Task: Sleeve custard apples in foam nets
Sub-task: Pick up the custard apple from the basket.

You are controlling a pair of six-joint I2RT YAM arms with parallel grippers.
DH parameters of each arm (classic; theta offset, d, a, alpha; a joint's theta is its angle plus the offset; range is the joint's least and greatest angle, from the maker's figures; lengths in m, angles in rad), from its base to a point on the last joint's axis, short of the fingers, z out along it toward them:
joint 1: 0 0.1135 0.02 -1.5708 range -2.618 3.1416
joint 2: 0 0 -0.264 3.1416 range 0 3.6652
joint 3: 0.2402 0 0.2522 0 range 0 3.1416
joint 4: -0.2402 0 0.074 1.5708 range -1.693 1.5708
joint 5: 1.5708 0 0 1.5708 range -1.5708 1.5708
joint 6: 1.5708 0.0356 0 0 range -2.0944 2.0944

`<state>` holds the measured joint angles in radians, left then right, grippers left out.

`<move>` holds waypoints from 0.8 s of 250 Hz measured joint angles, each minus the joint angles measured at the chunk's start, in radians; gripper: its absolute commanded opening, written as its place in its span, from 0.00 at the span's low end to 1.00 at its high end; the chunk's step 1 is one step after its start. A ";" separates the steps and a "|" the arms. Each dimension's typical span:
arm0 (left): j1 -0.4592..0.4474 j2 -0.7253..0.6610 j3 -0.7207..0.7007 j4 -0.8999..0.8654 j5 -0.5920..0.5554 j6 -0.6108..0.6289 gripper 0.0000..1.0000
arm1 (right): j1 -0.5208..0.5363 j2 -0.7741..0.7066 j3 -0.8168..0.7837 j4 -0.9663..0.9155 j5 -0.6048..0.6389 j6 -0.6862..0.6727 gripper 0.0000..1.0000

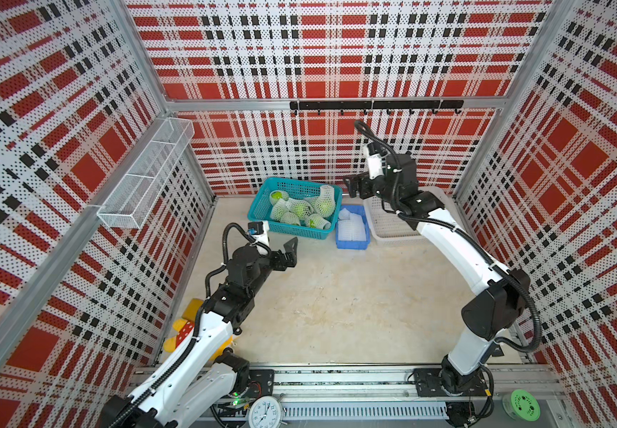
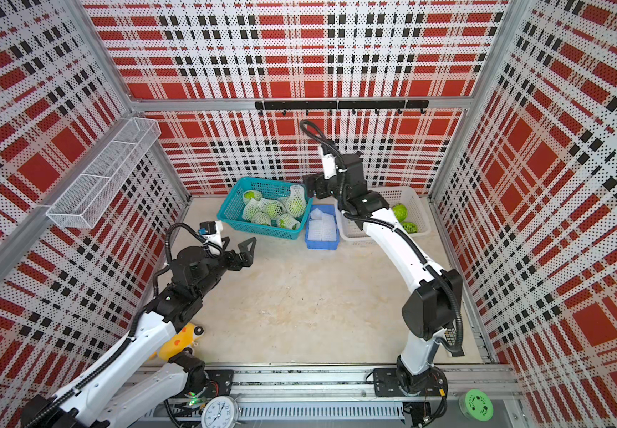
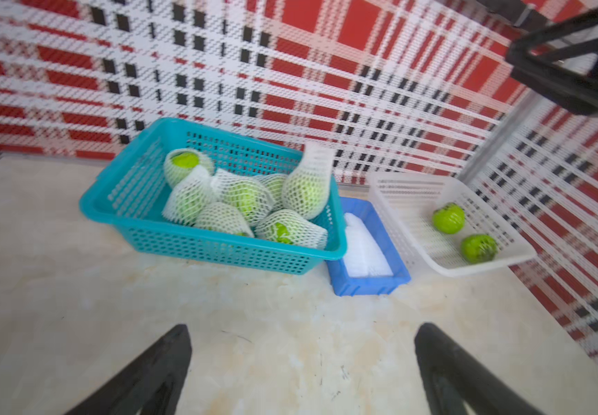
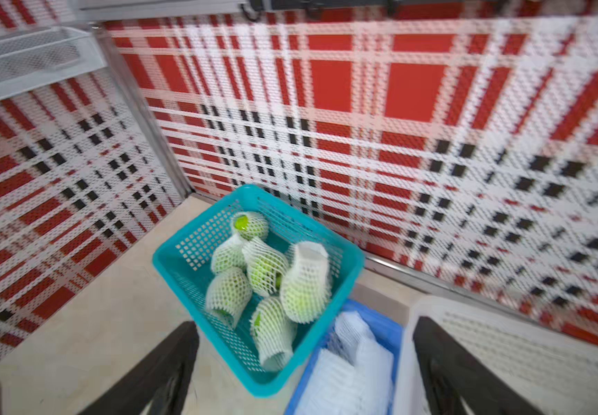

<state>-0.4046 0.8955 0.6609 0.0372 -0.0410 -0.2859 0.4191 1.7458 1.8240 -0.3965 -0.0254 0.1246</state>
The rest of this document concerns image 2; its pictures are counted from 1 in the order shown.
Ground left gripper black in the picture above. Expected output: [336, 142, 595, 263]
[193, 235, 254, 299]

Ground green custard apple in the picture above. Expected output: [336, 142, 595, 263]
[392, 203, 408, 223]
[285, 199, 307, 219]
[401, 222, 418, 235]

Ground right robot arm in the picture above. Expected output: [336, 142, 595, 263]
[302, 146, 465, 396]

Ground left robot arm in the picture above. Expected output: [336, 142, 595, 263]
[21, 237, 257, 427]

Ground sleeved custard apple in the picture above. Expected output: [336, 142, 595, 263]
[276, 213, 301, 231]
[259, 198, 285, 220]
[243, 189, 263, 205]
[251, 212, 272, 226]

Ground stack of white foam nets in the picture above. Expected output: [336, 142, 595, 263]
[308, 208, 338, 243]

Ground blue plastic tray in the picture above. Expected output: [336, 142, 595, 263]
[305, 205, 340, 251]

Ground teal plastic basket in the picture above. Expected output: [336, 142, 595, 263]
[217, 177, 312, 240]

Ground white plastic basket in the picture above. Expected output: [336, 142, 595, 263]
[334, 185, 432, 244]

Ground yellow plush toy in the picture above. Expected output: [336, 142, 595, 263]
[148, 323, 206, 361]

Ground round pressure gauge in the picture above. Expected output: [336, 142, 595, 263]
[201, 396, 239, 428]

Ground green tape spool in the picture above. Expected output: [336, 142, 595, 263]
[458, 389, 494, 422]

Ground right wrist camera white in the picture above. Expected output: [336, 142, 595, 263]
[321, 153, 338, 180]

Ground black hook rail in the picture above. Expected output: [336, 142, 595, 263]
[254, 99, 430, 113]

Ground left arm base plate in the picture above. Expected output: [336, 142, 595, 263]
[179, 369, 235, 401]

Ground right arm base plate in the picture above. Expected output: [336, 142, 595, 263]
[373, 367, 448, 398]

